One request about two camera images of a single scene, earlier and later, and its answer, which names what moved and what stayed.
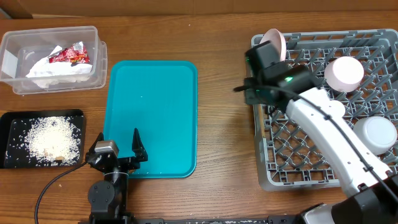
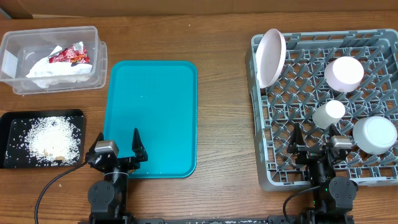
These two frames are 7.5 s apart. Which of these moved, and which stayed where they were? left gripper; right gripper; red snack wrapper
Moved: right gripper
Stayed: red snack wrapper; left gripper
